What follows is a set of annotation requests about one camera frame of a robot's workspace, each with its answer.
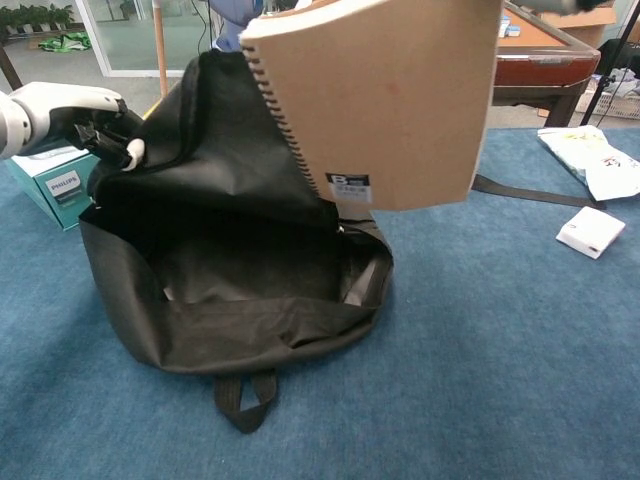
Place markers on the pile of mahjong tiles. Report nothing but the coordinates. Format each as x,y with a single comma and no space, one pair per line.
509,27

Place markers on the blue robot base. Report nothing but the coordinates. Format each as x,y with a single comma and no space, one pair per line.
232,25

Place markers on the cardboard box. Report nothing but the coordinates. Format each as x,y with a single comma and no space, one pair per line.
585,27

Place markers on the wooden pole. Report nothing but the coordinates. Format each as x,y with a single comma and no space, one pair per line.
161,50

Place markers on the teal white Philips box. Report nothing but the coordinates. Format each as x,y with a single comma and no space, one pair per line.
55,200

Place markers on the glass door frame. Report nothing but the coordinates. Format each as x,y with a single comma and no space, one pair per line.
100,50

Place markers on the blue table mat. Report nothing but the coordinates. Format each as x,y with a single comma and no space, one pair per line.
500,375

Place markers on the black fabric backpack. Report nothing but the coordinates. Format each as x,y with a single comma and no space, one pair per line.
215,175

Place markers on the black tripod stand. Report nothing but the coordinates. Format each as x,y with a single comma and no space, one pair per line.
615,55

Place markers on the white snack bag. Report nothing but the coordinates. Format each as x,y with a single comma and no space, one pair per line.
595,160

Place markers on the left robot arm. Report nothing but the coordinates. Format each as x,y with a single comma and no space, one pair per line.
10,130

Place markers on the green potted plants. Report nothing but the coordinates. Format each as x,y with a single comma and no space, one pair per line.
35,17

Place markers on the green cloth heap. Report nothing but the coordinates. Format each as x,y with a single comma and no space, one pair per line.
65,42

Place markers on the brown mahjong table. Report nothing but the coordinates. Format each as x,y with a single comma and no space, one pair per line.
540,70

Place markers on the white plastic basket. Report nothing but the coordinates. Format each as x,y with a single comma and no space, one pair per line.
622,100

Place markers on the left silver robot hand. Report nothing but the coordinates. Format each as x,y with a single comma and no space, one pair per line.
60,102

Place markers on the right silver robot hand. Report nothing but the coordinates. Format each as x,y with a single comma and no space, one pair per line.
555,5

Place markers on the brown spiral notebook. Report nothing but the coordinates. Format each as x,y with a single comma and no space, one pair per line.
390,110

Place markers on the small white box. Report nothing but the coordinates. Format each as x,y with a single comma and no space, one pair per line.
590,232

